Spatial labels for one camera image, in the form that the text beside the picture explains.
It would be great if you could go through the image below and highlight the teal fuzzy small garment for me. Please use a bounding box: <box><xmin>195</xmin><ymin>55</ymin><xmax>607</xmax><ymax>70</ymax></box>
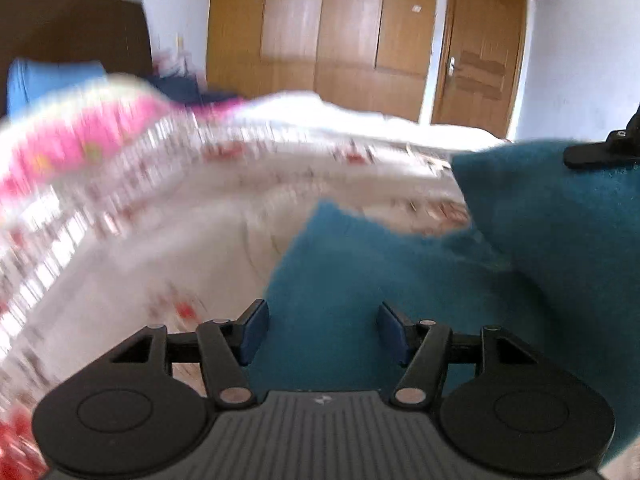
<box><xmin>247</xmin><ymin>142</ymin><xmax>639</xmax><ymax>455</ymax></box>

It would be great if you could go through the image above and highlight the dark navy clothing pile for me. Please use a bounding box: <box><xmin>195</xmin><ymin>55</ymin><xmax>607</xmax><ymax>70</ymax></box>
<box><xmin>144</xmin><ymin>75</ymin><xmax>240</xmax><ymax>107</ymax></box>

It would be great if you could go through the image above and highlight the floral satin bed cover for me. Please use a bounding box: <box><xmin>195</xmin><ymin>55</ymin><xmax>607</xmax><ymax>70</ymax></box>
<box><xmin>0</xmin><ymin>109</ymin><xmax>640</xmax><ymax>480</ymax></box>

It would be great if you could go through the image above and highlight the wooden door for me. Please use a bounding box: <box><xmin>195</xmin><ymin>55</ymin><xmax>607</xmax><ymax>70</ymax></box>
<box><xmin>432</xmin><ymin>0</ymin><xmax>527</xmax><ymax>139</ymax></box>

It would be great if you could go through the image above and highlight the white dotted bed sheet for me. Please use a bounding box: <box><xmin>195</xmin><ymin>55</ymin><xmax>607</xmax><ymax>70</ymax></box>
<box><xmin>230</xmin><ymin>91</ymin><xmax>506</xmax><ymax>152</ymax></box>

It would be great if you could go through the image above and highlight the pink cartoon print quilt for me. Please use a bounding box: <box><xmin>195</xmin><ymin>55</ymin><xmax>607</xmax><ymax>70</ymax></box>
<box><xmin>1</xmin><ymin>74</ymin><xmax>244</xmax><ymax>202</ymax></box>

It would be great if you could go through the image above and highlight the wooden wardrobe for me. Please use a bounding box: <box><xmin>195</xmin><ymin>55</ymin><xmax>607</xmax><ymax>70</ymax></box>
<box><xmin>205</xmin><ymin>0</ymin><xmax>564</xmax><ymax>124</ymax></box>

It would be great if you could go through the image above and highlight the blue pillow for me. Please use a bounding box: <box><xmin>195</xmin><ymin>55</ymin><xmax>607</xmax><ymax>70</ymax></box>
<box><xmin>6</xmin><ymin>58</ymin><xmax>106</xmax><ymax>117</ymax></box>

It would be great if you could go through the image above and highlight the dark brown wooden headboard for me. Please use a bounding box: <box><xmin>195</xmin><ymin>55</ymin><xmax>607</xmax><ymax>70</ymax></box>
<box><xmin>1</xmin><ymin>0</ymin><xmax>153</xmax><ymax>115</ymax></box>

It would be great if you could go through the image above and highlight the silver door handle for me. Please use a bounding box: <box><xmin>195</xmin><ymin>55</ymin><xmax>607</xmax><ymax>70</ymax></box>
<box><xmin>447</xmin><ymin>56</ymin><xmax>457</xmax><ymax>78</ymax></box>

